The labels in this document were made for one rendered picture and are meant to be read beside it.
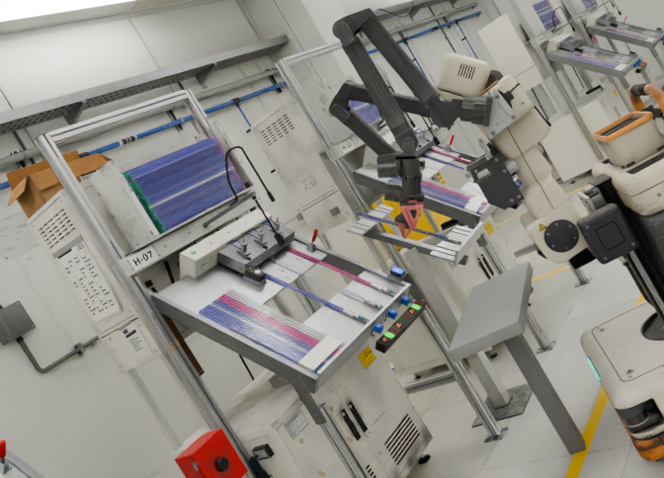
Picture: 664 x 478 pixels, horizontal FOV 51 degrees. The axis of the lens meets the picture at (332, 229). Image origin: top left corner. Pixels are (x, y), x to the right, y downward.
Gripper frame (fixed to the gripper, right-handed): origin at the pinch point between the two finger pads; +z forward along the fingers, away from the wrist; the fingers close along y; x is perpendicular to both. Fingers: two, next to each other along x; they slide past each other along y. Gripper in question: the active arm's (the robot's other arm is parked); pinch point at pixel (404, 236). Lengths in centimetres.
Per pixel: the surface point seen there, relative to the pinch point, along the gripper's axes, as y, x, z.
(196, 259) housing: 50, -61, 11
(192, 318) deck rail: 70, -46, 19
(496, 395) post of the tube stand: -21, 46, 73
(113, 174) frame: 59, -92, -18
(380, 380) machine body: 11, 4, 63
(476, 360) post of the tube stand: -21, 34, 59
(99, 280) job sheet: 71, -91, 22
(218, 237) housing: 32, -65, 11
